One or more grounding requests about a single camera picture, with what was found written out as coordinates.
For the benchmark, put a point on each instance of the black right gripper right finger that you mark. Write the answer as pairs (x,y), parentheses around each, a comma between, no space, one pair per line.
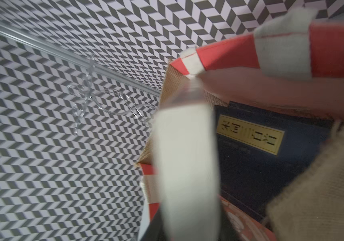
(227,232)

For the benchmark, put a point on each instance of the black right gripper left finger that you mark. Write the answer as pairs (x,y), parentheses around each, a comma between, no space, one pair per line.
(155,230)

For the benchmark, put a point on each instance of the navy book yellow label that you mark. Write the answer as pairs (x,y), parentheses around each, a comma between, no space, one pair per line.
(261,152)

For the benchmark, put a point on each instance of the red burlap Christmas bag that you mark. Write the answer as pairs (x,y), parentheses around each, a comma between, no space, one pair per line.
(292,65)

